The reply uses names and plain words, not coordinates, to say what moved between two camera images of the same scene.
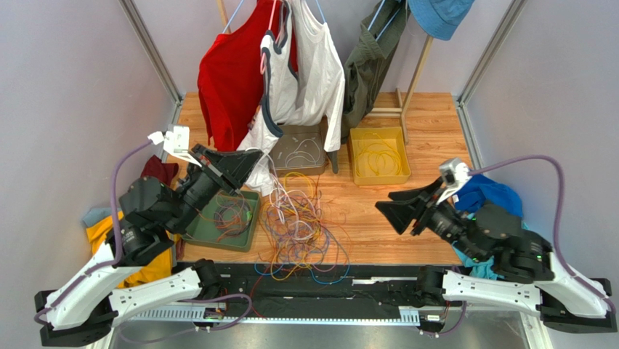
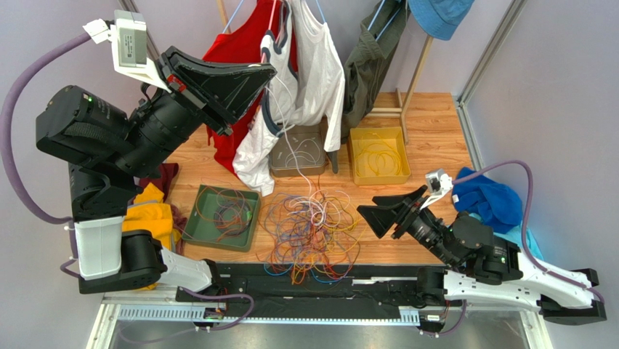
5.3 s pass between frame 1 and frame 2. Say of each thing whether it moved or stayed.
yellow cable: stayed
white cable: moved
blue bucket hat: stayed
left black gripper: moved
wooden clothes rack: stayed
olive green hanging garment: stayed
